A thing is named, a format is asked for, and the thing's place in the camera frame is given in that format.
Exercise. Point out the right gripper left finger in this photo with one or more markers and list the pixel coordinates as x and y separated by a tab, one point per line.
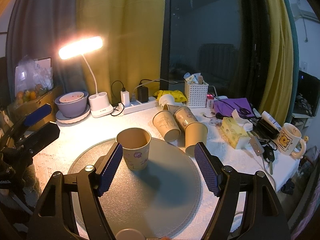
54	216

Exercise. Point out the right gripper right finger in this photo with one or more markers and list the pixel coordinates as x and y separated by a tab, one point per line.
263	216

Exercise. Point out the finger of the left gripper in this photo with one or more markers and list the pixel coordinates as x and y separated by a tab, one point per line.
37	115
40	139

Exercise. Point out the paper cup with red drawings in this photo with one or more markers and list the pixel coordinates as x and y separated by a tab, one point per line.
136	144

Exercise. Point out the lying plain paper cup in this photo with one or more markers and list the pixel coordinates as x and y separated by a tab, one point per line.
194	133

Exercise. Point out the lying paper cup with drawings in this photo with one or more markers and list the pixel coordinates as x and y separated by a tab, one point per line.
166	125

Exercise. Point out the lying paper cup behind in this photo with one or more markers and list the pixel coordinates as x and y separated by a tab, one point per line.
184	117

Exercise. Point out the cardboard box with fruit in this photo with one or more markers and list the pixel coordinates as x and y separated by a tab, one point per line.
16	112

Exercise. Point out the clear plastic bag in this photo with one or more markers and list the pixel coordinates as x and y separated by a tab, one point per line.
31	73

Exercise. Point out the purple bowl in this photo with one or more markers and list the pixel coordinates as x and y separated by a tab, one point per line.
73	109

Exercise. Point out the pink inner bowl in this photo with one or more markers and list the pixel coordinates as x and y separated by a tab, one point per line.
71	97

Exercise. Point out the car key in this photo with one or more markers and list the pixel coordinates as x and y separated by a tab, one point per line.
268	156

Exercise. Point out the grey remote control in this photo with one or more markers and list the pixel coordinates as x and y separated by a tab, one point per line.
256	145

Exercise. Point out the white mug with bear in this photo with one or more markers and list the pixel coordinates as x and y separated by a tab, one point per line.
290	141

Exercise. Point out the black wallet pouch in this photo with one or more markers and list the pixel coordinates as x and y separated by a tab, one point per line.
265	130

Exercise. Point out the yellow tissue box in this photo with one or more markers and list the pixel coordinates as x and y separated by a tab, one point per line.
235	134

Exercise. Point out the white usb charger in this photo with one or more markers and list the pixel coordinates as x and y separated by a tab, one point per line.
125	98

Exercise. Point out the white tube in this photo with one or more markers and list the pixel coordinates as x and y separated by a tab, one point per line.
270	120

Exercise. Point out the white power strip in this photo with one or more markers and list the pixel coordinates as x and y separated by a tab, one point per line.
140	106

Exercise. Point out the round grey placemat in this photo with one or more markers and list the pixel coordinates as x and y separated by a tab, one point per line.
159	200

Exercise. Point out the black scissors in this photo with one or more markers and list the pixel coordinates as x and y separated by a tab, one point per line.
243	112

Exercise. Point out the black power adapter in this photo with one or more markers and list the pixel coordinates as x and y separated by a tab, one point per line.
143	94

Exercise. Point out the purple cloth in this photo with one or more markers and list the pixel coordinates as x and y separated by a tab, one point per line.
225	107

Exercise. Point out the right yellow curtain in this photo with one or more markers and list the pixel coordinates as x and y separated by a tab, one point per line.
277	93

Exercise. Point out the yellow curtain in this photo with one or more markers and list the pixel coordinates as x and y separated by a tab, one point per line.
132	33
277	93

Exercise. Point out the small red white box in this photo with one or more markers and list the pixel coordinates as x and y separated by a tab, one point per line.
210	101

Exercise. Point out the white slatted storage basket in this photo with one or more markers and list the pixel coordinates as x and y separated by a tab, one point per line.
196	95

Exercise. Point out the yellow snack bag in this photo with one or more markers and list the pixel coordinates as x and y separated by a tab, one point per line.
177	94

